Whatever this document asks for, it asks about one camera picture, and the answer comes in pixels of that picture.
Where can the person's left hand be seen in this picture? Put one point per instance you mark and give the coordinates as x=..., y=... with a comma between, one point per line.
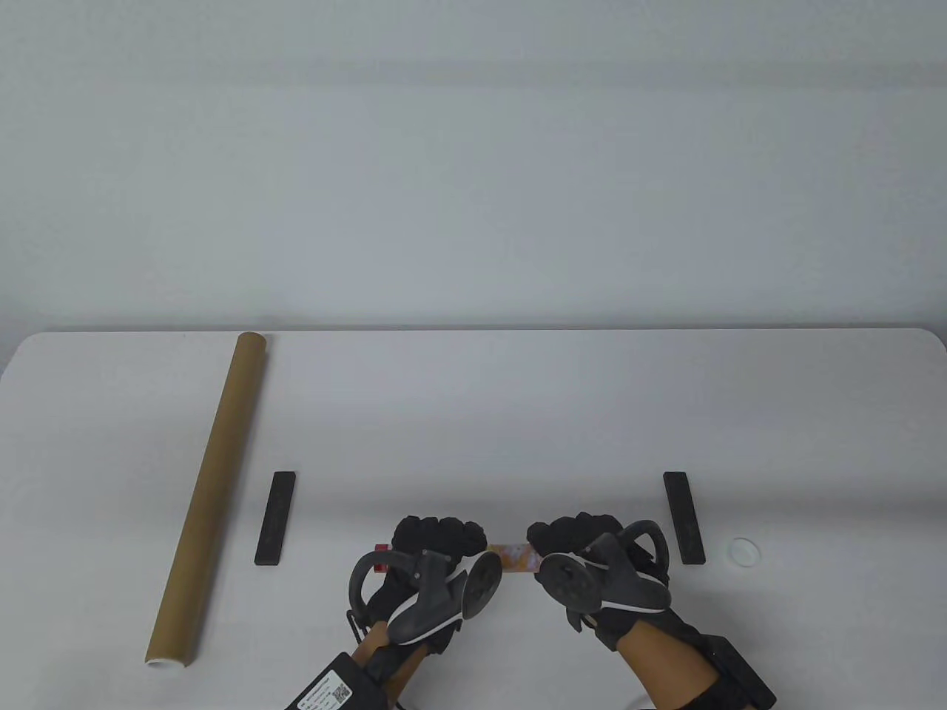
x=440, y=534

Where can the person's right hand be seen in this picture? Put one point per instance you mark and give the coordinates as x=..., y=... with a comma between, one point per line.
x=573, y=531

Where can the colourful paper map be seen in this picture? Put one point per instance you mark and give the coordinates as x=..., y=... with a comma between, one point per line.
x=514, y=556

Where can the black paperweight bar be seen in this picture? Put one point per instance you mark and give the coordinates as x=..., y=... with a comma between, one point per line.
x=684, y=518
x=275, y=518

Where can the white round tube cap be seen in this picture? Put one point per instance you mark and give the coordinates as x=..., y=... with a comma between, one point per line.
x=743, y=552

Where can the brown cardboard mailing tube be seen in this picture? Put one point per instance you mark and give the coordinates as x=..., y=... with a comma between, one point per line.
x=211, y=488

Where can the person's right forearm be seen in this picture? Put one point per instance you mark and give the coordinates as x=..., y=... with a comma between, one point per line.
x=666, y=669

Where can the person's left forearm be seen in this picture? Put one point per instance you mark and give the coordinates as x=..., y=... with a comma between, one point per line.
x=396, y=658

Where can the black and white controller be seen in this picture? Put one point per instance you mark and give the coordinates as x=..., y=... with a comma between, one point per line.
x=425, y=606
x=621, y=584

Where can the black sensor box white label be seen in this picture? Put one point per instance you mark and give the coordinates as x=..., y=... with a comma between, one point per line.
x=336, y=684

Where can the plain black sensor box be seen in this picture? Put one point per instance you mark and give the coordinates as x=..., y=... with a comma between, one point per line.
x=740, y=677

